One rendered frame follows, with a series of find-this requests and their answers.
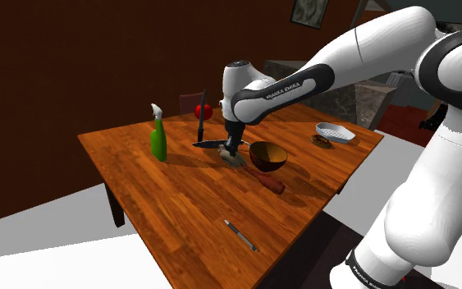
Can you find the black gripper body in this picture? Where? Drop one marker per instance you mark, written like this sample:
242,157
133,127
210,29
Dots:
234,132

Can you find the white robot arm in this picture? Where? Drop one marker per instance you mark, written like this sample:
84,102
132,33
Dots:
422,208

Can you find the broad black knife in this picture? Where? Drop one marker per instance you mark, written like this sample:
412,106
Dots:
208,144

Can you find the red apple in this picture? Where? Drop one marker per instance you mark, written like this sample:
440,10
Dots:
208,112

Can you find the slim black knife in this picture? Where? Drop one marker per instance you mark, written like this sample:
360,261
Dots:
201,116

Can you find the brown bowl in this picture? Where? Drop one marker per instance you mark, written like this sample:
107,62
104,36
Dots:
268,157

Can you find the dark red chair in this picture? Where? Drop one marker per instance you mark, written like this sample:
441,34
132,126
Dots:
188,103

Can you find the green spray bottle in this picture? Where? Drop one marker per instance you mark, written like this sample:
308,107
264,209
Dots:
158,144

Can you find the wooden table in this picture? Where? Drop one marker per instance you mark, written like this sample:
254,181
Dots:
182,200

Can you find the brown doughnut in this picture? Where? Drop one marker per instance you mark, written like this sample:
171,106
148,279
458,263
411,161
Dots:
320,141

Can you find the white soap dish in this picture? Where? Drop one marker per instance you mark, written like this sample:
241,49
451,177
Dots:
334,132

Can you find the grey pen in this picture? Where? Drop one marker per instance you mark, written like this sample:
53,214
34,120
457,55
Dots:
241,236

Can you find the grey marble counter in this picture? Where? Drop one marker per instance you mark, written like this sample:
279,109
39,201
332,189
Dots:
346,102

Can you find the dark robot stand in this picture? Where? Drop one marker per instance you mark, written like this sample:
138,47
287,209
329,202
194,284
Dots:
314,256

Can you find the framed wall picture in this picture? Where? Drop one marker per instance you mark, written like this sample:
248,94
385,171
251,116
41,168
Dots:
309,12

